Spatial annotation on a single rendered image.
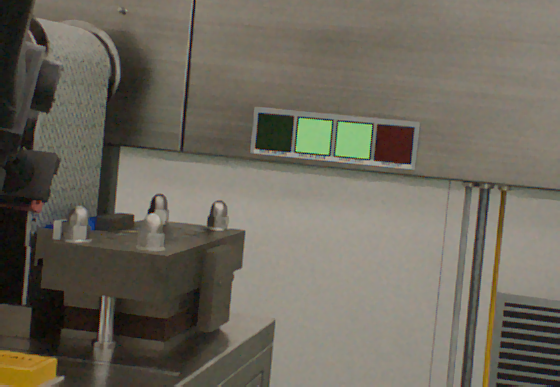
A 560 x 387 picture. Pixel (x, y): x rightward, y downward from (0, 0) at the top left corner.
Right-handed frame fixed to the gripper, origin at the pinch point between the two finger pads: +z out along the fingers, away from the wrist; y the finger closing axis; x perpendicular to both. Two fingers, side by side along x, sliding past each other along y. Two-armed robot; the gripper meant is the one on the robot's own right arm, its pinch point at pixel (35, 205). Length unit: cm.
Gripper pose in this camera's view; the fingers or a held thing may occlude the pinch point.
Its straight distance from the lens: 160.5
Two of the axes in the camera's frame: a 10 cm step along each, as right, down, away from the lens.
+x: 1.9, -8.7, 4.5
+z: 1.3, 4.8, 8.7
